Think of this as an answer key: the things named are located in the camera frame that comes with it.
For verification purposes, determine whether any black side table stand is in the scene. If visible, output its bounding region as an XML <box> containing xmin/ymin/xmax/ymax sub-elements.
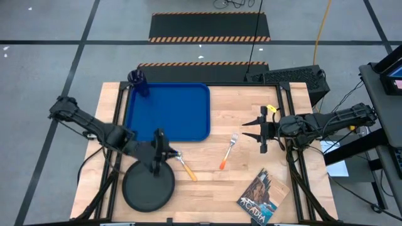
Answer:
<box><xmin>323</xmin><ymin>128</ymin><xmax>390</xmax><ymax>214</ymax></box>

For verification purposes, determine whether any long black floor cable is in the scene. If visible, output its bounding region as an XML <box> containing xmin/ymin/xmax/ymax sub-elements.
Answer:
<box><xmin>246</xmin><ymin>0</ymin><xmax>264</xmax><ymax>76</ymax></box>

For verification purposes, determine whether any grey side table top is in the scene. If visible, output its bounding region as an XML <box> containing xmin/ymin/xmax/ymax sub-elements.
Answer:
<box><xmin>359</xmin><ymin>62</ymin><xmax>402</xmax><ymax>148</ymax></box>

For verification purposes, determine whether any black perforated computer case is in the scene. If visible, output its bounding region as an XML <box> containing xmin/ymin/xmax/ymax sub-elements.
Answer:
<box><xmin>244</xmin><ymin>65</ymin><xmax>330</xmax><ymax>107</ymax></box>

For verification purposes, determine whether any blue plastic tray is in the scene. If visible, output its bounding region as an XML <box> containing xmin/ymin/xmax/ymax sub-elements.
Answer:
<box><xmin>125</xmin><ymin>82</ymin><xmax>211</xmax><ymax>143</ymax></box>

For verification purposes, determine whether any large black hazard-striped floor mat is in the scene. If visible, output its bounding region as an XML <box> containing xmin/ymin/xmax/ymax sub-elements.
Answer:
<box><xmin>148</xmin><ymin>11</ymin><xmax>271</xmax><ymax>43</ymax></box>

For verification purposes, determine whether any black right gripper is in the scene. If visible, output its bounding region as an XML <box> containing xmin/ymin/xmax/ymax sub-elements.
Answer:
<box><xmin>241</xmin><ymin>105</ymin><xmax>282</xmax><ymax>154</ymax></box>

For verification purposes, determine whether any narrow black hazard-striped floor mat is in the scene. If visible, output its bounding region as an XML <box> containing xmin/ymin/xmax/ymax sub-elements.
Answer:
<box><xmin>136</xmin><ymin>62</ymin><xmax>270</xmax><ymax>83</ymax></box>

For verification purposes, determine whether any yellow power cable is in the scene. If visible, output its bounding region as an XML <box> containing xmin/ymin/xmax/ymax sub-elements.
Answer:
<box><xmin>313</xmin><ymin>0</ymin><xmax>356</xmax><ymax>131</ymax></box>

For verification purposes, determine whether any fork with orange handle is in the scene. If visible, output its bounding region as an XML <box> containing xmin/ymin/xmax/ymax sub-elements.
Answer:
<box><xmin>219</xmin><ymin>132</ymin><xmax>239</xmax><ymax>171</ymax></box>

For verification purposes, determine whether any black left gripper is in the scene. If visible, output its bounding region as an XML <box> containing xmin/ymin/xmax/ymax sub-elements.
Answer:
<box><xmin>135</xmin><ymin>127</ymin><xmax>182</xmax><ymax>176</ymax></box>

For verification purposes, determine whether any white paper sheet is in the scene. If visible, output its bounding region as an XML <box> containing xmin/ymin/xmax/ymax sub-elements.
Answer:
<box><xmin>320</xmin><ymin>141</ymin><xmax>349</xmax><ymax>178</ymax></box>

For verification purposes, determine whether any coiled black cable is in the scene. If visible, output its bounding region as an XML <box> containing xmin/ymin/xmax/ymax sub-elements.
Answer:
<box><xmin>213</xmin><ymin>0</ymin><xmax>256</xmax><ymax>9</ymax></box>

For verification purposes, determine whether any purple plastic cup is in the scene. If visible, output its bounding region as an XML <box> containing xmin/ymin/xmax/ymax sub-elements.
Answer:
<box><xmin>127</xmin><ymin>69</ymin><xmax>150</xmax><ymax>97</ymax></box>

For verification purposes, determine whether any black round plate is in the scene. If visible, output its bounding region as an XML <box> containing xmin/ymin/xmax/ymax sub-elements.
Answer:
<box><xmin>122</xmin><ymin>159</ymin><xmax>176</xmax><ymax>213</ymax></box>

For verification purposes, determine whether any black monitor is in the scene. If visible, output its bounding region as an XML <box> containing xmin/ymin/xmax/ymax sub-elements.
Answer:
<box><xmin>373</xmin><ymin>45</ymin><xmax>402</xmax><ymax>97</ymax></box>

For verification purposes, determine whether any Acadia picture book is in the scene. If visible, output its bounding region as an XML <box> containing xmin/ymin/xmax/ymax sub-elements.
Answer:
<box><xmin>237</xmin><ymin>168</ymin><xmax>290</xmax><ymax>226</ymax></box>

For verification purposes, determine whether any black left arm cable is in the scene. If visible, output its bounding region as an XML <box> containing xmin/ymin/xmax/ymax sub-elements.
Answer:
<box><xmin>77</xmin><ymin>146</ymin><xmax>107</xmax><ymax>186</ymax></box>

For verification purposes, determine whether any spoon with yellow-orange handle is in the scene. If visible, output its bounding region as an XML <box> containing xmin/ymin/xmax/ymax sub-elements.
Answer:
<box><xmin>175</xmin><ymin>151</ymin><xmax>198</xmax><ymax>182</ymax></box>

